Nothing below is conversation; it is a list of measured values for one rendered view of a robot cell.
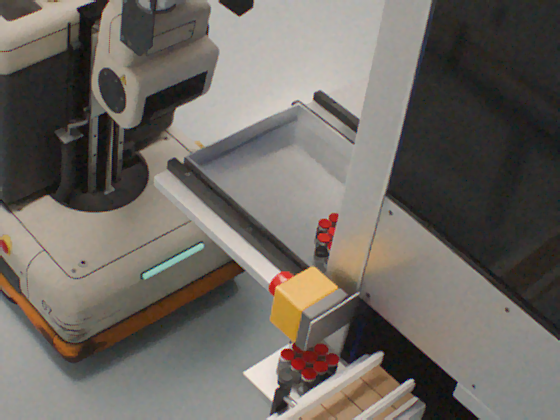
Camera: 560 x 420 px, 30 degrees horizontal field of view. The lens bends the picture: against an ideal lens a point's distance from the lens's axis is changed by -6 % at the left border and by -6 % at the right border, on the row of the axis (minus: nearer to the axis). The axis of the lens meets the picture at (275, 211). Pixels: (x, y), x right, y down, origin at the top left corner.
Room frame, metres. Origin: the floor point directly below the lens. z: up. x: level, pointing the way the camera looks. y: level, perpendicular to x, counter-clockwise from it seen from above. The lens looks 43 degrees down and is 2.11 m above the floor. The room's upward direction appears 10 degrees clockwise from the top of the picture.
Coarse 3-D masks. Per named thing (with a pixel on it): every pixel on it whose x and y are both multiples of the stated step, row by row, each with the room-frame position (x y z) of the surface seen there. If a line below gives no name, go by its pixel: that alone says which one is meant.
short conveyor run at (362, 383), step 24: (360, 360) 0.98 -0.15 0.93; (288, 384) 0.87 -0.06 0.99; (336, 384) 0.90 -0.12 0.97; (360, 384) 0.94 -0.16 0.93; (384, 384) 0.95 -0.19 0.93; (408, 384) 0.92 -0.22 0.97; (288, 408) 0.88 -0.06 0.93; (312, 408) 0.87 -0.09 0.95; (336, 408) 0.89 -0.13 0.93; (360, 408) 0.90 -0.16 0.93; (384, 408) 0.88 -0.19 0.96; (408, 408) 0.91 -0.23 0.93
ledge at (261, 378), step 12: (264, 360) 1.00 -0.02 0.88; (276, 360) 1.00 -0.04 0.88; (252, 372) 0.97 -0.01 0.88; (264, 372) 0.98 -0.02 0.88; (336, 372) 1.00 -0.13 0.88; (252, 384) 0.95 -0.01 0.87; (264, 384) 0.95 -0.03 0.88; (276, 384) 0.96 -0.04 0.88; (264, 396) 0.94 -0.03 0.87; (300, 396) 0.94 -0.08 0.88
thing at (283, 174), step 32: (256, 128) 1.48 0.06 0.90; (288, 128) 1.53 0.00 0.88; (320, 128) 1.52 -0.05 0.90; (192, 160) 1.37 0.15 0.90; (224, 160) 1.41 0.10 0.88; (256, 160) 1.43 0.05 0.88; (288, 160) 1.44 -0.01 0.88; (320, 160) 1.45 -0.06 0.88; (224, 192) 1.30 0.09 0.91; (256, 192) 1.35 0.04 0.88; (288, 192) 1.36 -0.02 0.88; (320, 192) 1.37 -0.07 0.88; (256, 224) 1.25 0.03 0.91; (288, 224) 1.28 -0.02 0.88; (288, 256) 1.20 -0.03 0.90
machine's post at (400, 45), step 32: (416, 0) 1.04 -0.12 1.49; (384, 32) 1.06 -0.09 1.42; (416, 32) 1.03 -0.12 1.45; (384, 64) 1.06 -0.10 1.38; (416, 64) 1.03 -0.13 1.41; (384, 96) 1.05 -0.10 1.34; (384, 128) 1.04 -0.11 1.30; (352, 160) 1.07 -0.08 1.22; (384, 160) 1.04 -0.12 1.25; (352, 192) 1.06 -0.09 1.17; (384, 192) 1.03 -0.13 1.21; (352, 224) 1.05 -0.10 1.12; (352, 256) 1.04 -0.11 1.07; (352, 288) 1.04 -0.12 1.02
